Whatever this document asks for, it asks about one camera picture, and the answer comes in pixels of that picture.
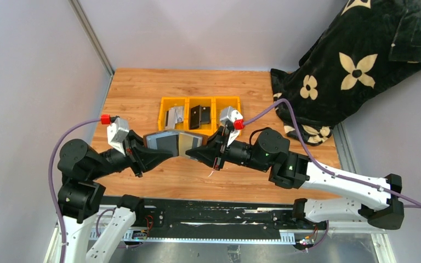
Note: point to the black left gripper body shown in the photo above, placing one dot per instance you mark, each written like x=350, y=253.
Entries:
x=133, y=155

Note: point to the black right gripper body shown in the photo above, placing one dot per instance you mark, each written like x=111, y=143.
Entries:
x=220, y=152

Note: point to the brown leather card holder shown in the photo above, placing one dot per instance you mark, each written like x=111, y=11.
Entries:
x=149, y=139

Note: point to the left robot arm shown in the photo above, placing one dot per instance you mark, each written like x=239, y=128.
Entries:
x=80, y=196

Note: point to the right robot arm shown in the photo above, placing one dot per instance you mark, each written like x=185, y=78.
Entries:
x=373, y=200

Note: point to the black card in tray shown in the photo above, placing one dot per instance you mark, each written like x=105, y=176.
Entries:
x=199, y=115

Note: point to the silver card in tray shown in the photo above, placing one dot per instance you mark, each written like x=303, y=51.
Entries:
x=174, y=116

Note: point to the yellow compartment tray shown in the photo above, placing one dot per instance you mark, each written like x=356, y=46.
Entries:
x=217, y=103

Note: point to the black floral blanket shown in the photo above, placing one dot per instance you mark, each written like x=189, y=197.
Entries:
x=369, y=47

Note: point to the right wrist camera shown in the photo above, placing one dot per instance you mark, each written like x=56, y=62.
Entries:
x=232, y=119

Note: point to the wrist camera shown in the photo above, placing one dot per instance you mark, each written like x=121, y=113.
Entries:
x=232, y=119
x=117, y=132

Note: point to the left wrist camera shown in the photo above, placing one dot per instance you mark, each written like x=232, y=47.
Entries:
x=117, y=132

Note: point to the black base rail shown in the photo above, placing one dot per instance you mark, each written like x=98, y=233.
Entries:
x=188, y=221

